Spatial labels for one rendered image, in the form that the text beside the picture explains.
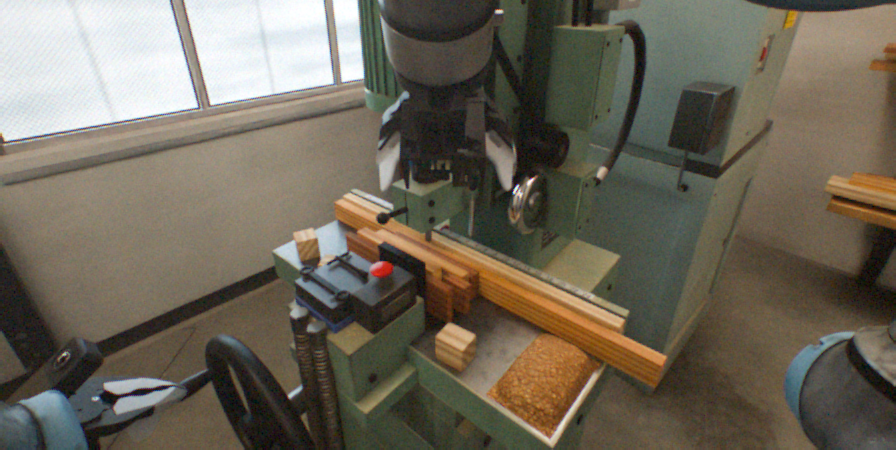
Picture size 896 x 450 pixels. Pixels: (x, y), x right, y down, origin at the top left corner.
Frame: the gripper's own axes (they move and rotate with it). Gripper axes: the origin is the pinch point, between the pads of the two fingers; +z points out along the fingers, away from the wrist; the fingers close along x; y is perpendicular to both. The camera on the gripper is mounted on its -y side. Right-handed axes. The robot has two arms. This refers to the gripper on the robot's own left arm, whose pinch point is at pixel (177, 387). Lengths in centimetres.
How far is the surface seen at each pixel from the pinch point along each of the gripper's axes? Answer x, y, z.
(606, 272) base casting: 28, -29, 68
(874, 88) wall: 62, -134, 232
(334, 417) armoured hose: 16.1, -2.6, 14.0
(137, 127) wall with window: -135, -11, 27
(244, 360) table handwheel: 10.4, -10.3, 1.5
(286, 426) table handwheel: 19.0, -7.0, 3.5
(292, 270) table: -10.7, -12.1, 19.7
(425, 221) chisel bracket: 11.0, -30.7, 24.7
